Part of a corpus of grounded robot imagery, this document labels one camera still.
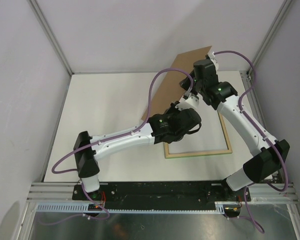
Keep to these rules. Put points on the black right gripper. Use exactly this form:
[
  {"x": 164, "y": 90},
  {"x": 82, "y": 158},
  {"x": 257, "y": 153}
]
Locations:
[{"x": 185, "y": 83}]

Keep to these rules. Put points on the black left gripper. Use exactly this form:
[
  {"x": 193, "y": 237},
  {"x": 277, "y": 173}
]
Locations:
[{"x": 172, "y": 108}]

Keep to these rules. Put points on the brown cardboard backing board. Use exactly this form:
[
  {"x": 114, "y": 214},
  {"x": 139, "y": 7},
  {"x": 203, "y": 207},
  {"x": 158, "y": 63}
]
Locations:
[{"x": 169, "y": 91}]

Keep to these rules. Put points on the green wooden photo frame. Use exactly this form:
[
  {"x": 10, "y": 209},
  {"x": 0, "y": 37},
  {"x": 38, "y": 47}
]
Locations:
[{"x": 202, "y": 152}]

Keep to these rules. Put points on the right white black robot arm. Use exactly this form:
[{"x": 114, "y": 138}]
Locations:
[{"x": 224, "y": 99}]

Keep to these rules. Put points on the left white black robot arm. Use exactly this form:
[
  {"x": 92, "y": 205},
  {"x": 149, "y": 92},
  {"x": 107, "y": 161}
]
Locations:
[{"x": 180, "y": 119}]

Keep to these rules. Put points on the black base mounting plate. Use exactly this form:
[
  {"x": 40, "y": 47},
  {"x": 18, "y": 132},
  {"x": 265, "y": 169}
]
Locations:
[{"x": 166, "y": 195}]

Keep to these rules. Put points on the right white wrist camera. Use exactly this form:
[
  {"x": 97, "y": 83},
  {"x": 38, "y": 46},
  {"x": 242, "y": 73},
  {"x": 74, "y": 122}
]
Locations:
[{"x": 212, "y": 57}]

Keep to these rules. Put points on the white slotted cable duct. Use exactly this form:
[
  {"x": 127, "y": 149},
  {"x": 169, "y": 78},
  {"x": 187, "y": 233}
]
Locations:
[{"x": 91, "y": 208}]

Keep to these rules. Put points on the right aluminium corner post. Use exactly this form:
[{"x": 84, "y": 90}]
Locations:
[{"x": 272, "y": 31}]

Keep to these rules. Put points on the aluminium corner post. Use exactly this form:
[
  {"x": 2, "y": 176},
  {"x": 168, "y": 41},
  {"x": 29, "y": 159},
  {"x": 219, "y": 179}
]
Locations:
[
  {"x": 42, "y": 20},
  {"x": 272, "y": 31}
]

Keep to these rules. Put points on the left aluminium corner post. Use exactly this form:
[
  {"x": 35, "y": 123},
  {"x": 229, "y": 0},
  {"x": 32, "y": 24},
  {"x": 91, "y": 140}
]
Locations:
[{"x": 42, "y": 20}]

